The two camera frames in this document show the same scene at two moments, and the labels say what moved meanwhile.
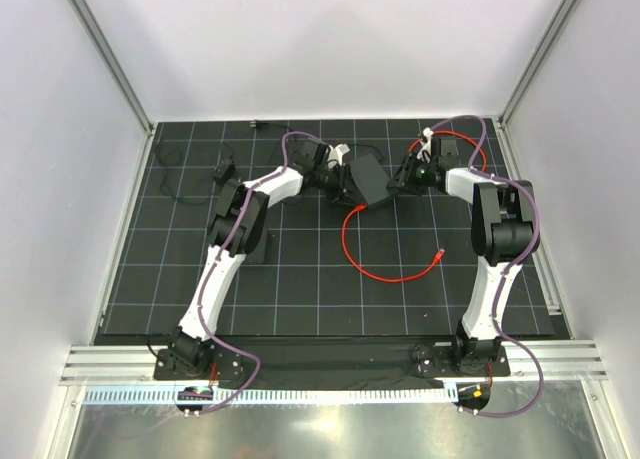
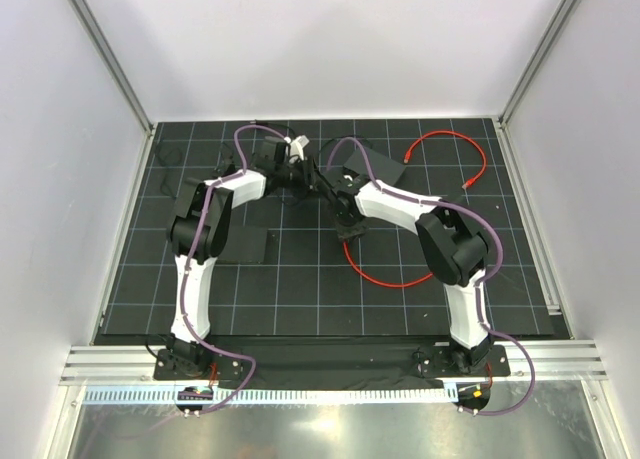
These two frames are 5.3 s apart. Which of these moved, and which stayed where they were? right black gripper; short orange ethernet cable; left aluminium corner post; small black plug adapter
Moved: right black gripper
Stayed: small black plug adapter; short orange ethernet cable; left aluminium corner post
